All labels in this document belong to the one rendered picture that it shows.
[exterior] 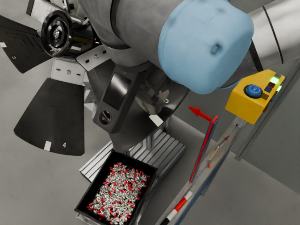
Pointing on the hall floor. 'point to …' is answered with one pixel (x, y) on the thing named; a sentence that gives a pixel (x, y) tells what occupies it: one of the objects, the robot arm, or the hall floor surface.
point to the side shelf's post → (167, 125)
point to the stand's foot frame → (142, 155)
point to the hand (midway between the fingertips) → (150, 112)
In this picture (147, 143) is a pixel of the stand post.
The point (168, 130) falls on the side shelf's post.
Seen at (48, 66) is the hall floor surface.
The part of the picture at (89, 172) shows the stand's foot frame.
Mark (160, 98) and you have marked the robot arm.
